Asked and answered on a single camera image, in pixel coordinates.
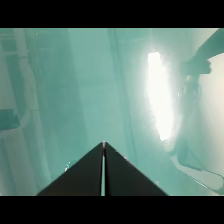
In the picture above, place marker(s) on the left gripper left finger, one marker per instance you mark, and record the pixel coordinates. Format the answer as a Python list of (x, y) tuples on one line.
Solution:
[(85, 176)]

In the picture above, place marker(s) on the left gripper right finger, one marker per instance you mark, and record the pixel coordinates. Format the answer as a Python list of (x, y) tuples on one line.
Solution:
[(128, 176)]

